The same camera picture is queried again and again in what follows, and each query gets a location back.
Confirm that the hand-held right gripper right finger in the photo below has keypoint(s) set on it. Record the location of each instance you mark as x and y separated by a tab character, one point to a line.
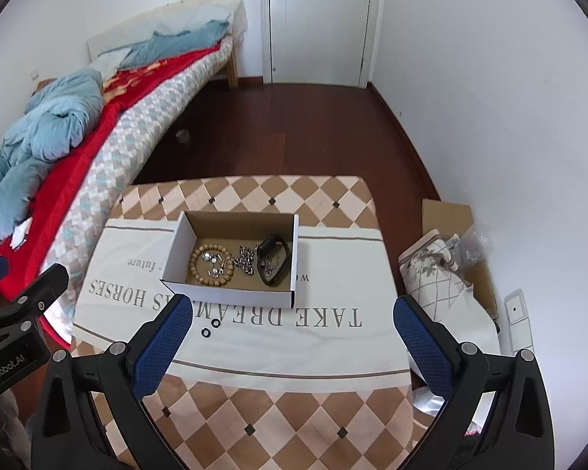
421	342

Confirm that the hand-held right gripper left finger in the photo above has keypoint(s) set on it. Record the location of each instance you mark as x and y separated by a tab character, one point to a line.
161	342

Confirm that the white cardboard box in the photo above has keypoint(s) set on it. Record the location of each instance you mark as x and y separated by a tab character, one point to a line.
225	296

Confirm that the black wrist watch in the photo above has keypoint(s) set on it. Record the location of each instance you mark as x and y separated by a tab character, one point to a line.
269	243

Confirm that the white paper scrap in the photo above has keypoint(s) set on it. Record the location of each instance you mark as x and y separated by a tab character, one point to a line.
22	235

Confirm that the cream floral folded bedding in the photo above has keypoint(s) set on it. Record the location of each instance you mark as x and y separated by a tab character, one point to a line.
441	289

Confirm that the table with checkered cloth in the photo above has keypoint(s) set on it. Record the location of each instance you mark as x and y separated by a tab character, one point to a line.
323	362

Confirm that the white power strip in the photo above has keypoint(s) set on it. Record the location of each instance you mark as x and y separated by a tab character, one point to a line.
517	308

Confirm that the clear plastic bag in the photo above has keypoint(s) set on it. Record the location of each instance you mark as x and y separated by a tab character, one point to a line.
473	247

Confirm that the flat cardboard sheet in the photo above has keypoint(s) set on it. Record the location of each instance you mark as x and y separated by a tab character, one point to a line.
446	215

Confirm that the bed with red blanket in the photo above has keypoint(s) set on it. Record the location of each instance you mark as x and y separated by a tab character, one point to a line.
78	166

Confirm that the light blue duvet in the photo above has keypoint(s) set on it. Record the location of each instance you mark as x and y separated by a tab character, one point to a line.
44	132

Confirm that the brown cushion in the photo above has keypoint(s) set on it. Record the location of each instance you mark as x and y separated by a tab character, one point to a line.
41	89

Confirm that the checkered bed sheet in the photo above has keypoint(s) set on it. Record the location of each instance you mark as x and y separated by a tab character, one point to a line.
142	122

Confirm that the small clear cup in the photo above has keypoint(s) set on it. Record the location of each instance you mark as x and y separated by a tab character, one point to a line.
183	136

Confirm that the white pillow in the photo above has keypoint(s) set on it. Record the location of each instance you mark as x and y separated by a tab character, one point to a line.
109	62

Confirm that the wooden bed leg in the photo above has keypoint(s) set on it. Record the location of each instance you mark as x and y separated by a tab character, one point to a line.
232	66

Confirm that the blue folded quilt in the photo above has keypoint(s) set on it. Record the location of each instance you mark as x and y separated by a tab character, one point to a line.
176	44

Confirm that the white door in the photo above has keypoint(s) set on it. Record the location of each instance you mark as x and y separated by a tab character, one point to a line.
323	24

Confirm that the white wall socket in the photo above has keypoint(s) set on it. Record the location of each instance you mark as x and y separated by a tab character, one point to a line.
34	75

